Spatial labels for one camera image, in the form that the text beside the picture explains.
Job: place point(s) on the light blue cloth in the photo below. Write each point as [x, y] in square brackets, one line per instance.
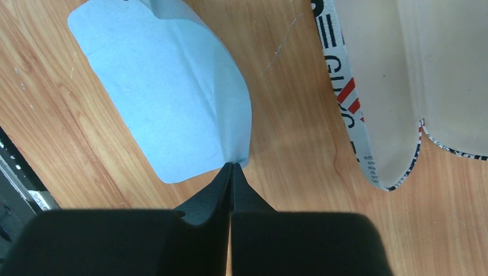
[173, 82]

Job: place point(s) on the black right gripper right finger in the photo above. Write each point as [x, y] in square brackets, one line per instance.
[267, 242]

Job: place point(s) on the flag print glasses case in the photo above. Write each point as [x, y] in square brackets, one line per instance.
[404, 69]

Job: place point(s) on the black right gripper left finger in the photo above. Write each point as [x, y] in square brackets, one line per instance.
[190, 239]

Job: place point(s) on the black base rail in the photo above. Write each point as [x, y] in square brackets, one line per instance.
[23, 195]

